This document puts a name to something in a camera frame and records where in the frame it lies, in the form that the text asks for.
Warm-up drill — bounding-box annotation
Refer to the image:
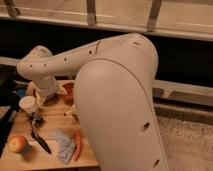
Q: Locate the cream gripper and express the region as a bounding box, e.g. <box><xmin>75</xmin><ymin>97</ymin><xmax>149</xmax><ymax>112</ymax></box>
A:
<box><xmin>34</xmin><ymin>78</ymin><xmax>67</xmax><ymax>108</ymax></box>

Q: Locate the peeled banana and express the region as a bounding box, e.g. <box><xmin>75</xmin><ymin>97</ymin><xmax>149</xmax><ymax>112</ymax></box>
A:
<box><xmin>64</xmin><ymin>105</ymin><xmax>79</xmax><ymax>121</ymax></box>

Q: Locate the black dish brush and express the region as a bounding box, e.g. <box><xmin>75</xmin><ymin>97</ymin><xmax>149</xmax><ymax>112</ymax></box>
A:
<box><xmin>29</xmin><ymin>116</ymin><xmax>52</xmax><ymax>154</ymax></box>

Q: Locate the white paper cup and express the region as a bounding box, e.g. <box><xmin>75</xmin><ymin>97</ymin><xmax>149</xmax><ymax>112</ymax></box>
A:
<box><xmin>19</xmin><ymin>96</ymin><xmax>38</xmax><ymax>115</ymax></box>

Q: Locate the red bowl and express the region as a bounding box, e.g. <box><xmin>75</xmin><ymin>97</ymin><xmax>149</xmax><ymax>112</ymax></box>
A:
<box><xmin>63</xmin><ymin>83</ymin><xmax>73</xmax><ymax>102</ymax></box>

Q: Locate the wooden table board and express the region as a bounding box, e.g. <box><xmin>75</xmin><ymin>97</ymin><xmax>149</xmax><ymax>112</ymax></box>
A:
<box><xmin>0</xmin><ymin>79</ymin><xmax>101</xmax><ymax>171</ymax></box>

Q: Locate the grey crumpled cloth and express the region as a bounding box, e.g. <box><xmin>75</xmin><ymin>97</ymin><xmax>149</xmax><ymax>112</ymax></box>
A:
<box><xmin>51</xmin><ymin>129</ymin><xmax>76</xmax><ymax>164</ymax></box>

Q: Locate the red apple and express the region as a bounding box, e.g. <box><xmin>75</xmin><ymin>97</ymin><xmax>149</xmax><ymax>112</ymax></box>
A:
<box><xmin>8</xmin><ymin>135</ymin><xmax>28</xmax><ymax>153</ymax></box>

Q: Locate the orange carrot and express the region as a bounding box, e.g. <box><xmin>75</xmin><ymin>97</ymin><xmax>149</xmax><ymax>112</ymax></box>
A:
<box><xmin>74</xmin><ymin>131</ymin><xmax>82</xmax><ymax>161</ymax></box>

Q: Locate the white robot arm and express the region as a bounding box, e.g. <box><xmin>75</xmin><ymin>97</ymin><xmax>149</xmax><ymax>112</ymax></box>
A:
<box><xmin>17</xmin><ymin>33</ymin><xmax>169</xmax><ymax>171</ymax></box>

